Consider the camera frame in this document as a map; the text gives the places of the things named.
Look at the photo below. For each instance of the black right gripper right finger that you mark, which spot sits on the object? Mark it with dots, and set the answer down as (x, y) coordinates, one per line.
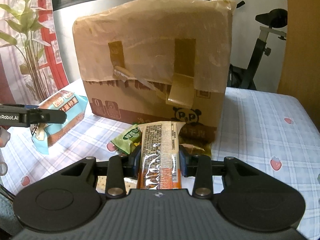
(202, 168)

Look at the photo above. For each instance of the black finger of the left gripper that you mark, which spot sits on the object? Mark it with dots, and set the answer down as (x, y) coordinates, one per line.
(45, 116)

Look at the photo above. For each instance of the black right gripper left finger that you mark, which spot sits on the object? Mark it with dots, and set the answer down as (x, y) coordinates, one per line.
(119, 168)

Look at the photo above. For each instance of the blue brown biscuit pack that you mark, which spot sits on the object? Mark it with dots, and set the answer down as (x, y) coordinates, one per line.
(46, 135)

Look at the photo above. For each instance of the green snack packet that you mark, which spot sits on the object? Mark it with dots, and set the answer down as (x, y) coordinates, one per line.
(127, 141)

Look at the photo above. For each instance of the orange long snack bar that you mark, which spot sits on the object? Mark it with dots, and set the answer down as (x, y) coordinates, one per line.
(159, 159)

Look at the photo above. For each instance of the gold foil snack packet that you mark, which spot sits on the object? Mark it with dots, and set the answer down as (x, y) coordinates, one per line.
(193, 149)

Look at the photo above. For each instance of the clear cracker packet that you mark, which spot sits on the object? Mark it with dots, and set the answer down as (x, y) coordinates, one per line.
(102, 182)

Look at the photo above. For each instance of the green bamboo plant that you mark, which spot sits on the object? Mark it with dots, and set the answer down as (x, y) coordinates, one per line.
(30, 46)

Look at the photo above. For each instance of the plaid strawberry tablecloth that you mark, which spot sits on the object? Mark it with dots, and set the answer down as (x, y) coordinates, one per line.
(270, 132)

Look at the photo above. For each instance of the black exercise bike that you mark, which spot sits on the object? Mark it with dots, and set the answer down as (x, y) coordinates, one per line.
(270, 23)

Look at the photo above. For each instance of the brown cardboard box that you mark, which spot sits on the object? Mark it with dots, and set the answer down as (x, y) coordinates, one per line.
(132, 99)

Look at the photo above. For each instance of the wooden door panel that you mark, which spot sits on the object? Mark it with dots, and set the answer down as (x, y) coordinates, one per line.
(300, 72)

